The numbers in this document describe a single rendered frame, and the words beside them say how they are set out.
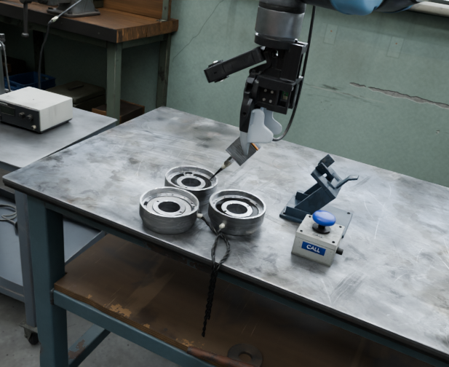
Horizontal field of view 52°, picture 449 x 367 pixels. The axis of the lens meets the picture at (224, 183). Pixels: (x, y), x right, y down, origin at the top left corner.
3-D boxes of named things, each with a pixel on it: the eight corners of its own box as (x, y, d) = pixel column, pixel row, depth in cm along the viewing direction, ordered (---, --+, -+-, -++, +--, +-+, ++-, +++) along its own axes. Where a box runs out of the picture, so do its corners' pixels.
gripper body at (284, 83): (284, 119, 76) (299, 46, 71) (237, 106, 79) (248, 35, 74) (297, 108, 83) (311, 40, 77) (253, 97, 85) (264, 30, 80)
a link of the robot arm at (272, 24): (251, 6, 72) (268, 4, 78) (247, 36, 74) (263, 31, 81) (297, 14, 69) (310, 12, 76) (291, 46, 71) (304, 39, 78)
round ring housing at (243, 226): (223, 201, 92) (225, 183, 90) (271, 220, 88) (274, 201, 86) (196, 223, 83) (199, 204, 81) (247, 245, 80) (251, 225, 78)
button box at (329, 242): (290, 253, 79) (296, 229, 77) (301, 234, 85) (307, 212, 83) (336, 270, 77) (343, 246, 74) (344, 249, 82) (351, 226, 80)
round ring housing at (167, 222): (132, 232, 78) (133, 212, 77) (145, 202, 88) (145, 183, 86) (193, 240, 79) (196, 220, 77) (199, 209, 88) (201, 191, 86)
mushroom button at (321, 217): (304, 239, 79) (311, 215, 77) (310, 229, 82) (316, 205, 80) (327, 247, 78) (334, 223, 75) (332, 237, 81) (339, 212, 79)
